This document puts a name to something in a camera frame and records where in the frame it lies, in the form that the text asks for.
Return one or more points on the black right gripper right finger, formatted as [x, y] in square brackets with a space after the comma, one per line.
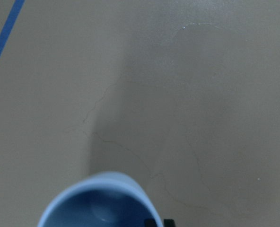
[169, 223]

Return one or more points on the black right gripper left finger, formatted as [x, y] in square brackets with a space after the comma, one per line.
[150, 223]

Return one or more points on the light blue plastic cup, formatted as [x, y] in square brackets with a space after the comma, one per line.
[106, 199]

